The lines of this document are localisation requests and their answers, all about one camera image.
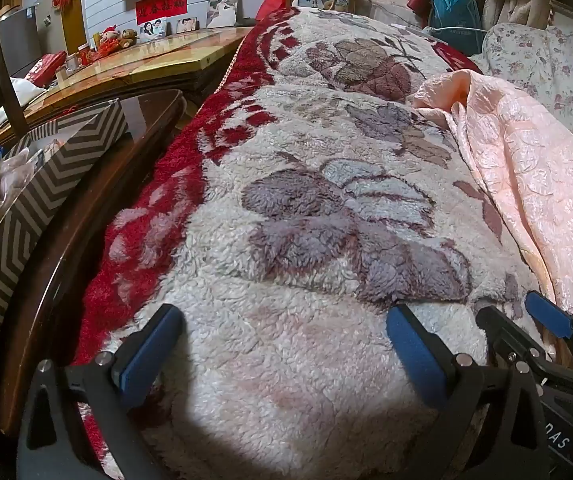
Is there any red gift box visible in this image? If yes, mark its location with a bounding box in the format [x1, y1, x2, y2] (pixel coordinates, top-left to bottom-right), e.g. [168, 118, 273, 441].
[25, 51, 67, 87]

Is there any floral fleece blanket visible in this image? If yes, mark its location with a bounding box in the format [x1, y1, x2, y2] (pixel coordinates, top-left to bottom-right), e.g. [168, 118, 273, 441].
[74, 6, 557, 480]

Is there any wooden table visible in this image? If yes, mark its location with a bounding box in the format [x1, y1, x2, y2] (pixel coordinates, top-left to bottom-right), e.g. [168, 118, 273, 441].
[0, 26, 254, 156]

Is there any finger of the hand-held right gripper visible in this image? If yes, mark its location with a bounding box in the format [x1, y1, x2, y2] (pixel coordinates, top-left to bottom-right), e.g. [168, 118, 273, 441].
[525, 290, 573, 376]
[477, 306, 542, 366]

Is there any wedding photo print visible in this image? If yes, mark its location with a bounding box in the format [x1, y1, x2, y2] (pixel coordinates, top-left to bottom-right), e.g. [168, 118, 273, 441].
[206, 0, 240, 28]

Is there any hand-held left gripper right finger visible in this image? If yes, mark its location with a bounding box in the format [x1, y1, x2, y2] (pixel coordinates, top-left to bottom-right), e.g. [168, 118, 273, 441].
[385, 303, 552, 480]

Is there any red plush toy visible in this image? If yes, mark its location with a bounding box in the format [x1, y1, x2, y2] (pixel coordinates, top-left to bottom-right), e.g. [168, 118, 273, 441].
[97, 25, 122, 56]

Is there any pink quilt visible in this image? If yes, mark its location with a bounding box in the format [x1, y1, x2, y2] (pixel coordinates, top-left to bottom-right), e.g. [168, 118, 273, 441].
[411, 69, 573, 341]

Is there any chevron striped box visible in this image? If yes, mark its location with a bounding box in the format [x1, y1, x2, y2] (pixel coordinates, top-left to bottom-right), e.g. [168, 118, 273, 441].
[0, 99, 130, 451]

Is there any red paper bag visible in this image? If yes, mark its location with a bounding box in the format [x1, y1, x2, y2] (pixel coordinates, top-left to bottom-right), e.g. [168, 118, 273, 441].
[256, 0, 287, 23]

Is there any floral fabric cushion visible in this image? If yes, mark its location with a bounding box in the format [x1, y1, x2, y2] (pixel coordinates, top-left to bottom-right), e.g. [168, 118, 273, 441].
[481, 22, 573, 153]

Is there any white cable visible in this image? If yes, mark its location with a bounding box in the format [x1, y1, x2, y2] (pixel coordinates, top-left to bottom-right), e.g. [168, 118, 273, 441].
[391, 22, 483, 35]

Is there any dark wooden chair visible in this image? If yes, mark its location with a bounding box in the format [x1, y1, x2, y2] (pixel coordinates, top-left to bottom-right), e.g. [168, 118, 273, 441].
[0, 5, 187, 441]

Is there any white plastic bag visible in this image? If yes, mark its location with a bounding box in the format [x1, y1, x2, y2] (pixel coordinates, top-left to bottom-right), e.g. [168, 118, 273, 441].
[10, 76, 47, 107]

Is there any blue bag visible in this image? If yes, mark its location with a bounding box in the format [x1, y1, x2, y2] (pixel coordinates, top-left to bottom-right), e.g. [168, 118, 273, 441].
[429, 0, 482, 56]

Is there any grey refrigerator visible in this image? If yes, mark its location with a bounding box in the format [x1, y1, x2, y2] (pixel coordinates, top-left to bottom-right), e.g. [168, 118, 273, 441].
[0, 2, 42, 81]

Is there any couple photo frame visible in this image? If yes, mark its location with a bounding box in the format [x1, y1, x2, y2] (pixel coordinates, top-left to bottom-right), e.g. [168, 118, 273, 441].
[138, 16, 168, 43]

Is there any red wall banner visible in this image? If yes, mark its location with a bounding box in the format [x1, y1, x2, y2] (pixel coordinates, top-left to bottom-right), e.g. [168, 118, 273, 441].
[135, 0, 188, 25]

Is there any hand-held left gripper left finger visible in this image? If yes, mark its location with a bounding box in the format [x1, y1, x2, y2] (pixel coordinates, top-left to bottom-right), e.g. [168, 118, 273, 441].
[16, 304, 184, 480]

